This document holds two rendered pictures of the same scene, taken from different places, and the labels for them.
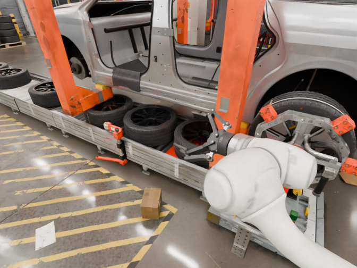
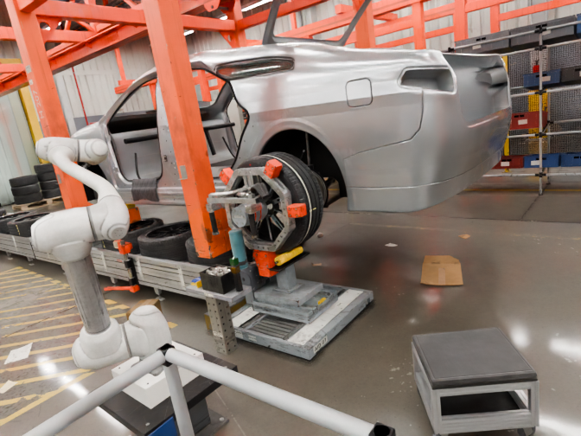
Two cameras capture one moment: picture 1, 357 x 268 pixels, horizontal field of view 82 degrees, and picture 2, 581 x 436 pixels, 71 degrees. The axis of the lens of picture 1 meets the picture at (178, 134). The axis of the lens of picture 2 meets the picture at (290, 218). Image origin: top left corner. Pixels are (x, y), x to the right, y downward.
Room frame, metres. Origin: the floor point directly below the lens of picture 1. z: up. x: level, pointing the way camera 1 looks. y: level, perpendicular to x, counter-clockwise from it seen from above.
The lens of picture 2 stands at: (-1.42, -1.41, 1.41)
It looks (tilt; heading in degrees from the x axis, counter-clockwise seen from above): 14 degrees down; 9
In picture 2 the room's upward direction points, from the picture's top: 9 degrees counter-clockwise
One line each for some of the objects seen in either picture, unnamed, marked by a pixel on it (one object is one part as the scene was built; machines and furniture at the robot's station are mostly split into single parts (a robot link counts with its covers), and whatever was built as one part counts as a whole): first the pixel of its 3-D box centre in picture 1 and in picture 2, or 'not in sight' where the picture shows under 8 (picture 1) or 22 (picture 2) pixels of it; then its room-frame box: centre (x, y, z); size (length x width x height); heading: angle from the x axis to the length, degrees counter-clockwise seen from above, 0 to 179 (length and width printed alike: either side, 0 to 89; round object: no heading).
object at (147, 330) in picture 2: not in sight; (148, 330); (0.16, -0.42, 0.56); 0.18 x 0.16 x 0.22; 123
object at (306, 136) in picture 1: (321, 142); (251, 186); (0.94, -0.82, 1.03); 0.19 x 0.18 x 0.11; 150
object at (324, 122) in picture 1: (294, 150); (257, 209); (1.10, -0.79, 0.85); 0.54 x 0.07 x 0.54; 60
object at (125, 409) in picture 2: not in sight; (169, 406); (0.16, -0.43, 0.15); 0.50 x 0.50 x 0.30; 58
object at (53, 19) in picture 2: not in sight; (154, 31); (3.44, 0.61, 2.55); 2.58 x 0.12 x 0.40; 150
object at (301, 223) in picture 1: (276, 202); (294, 300); (1.22, -0.92, 0.13); 0.50 x 0.36 x 0.10; 60
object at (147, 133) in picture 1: (151, 124); (175, 240); (2.21, 0.35, 0.39); 0.66 x 0.66 x 0.24
